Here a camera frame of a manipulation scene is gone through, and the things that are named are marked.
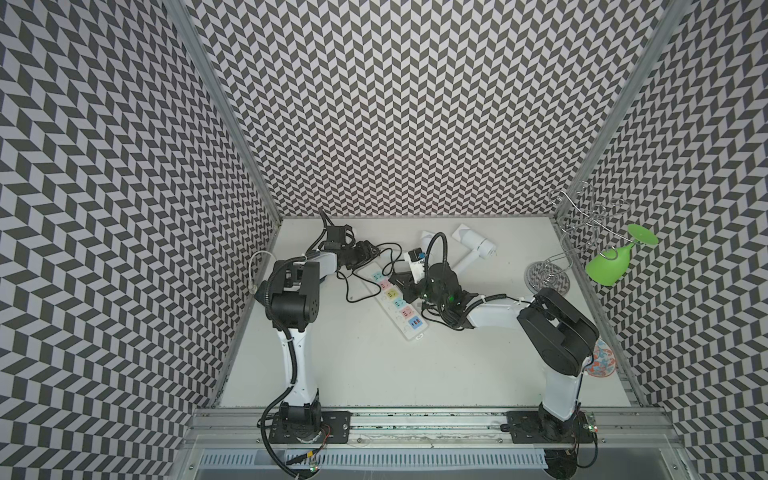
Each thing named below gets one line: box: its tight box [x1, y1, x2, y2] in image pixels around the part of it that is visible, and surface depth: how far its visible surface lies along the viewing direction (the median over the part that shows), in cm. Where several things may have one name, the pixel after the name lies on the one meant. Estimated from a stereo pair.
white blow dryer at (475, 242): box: [451, 224, 497, 274], surface depth 104 cm
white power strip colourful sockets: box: [361, 262, 429, 341], surface depth 93 cm
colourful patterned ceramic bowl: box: [584, 338, 616, 378], surface depth 83 cm
